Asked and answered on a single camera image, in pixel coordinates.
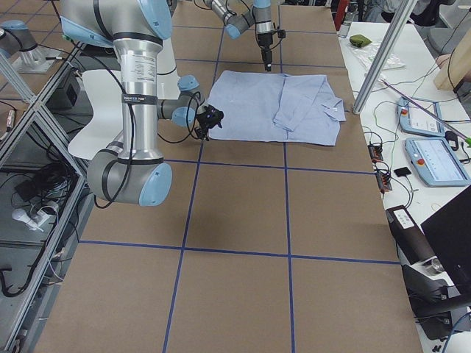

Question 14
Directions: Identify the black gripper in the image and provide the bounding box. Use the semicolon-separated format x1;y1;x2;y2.
195;105;224;141
256;29;286;72

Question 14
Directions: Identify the light blue striped shirt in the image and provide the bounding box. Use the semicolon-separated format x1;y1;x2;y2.
208;71;346;146

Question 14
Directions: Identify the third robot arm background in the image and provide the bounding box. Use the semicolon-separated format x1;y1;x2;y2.
1;20;63;74

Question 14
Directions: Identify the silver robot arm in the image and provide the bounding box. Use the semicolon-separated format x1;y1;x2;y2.
202;0;286;72
60;1;172;206

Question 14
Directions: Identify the clear water bottle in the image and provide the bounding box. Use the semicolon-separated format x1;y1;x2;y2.
338;8;356;38

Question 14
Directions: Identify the green fabric pouch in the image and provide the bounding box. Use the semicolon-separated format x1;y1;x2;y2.
349;34;372;48

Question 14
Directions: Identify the clear plastic bag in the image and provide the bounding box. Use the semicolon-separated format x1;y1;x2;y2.
349;43;407;73

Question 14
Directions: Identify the white plastic chair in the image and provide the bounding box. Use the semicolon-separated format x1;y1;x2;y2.
68;69;158;160

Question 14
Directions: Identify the orange connector board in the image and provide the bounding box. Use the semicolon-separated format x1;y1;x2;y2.
375;170;392;193
367;144;383;163

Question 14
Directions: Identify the far teach pendant tablet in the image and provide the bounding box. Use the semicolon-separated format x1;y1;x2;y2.
397;97;445;138

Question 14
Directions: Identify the teach pendant tablet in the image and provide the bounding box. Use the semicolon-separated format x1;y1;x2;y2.
405;137;470;187
397;97;445;138

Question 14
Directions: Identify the small black square pad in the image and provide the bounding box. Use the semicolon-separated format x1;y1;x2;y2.
394;167;411;177

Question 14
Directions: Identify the near teach pendant tablet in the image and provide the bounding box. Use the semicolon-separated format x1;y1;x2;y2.
405;137;470;187

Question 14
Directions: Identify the black monitor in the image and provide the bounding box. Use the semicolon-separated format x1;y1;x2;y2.
421;188;470;293

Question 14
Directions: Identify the black desktop device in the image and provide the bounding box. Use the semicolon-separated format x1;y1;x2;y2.
386;206;470;340

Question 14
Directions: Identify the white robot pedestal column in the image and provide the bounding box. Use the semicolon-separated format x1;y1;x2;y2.
156;0;180;80

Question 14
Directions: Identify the aluminium frame post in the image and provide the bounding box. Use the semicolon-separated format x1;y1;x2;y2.
353;0;417;115

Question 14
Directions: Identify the green handled reacher grabber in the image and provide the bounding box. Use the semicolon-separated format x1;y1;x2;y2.
380;79;470;146

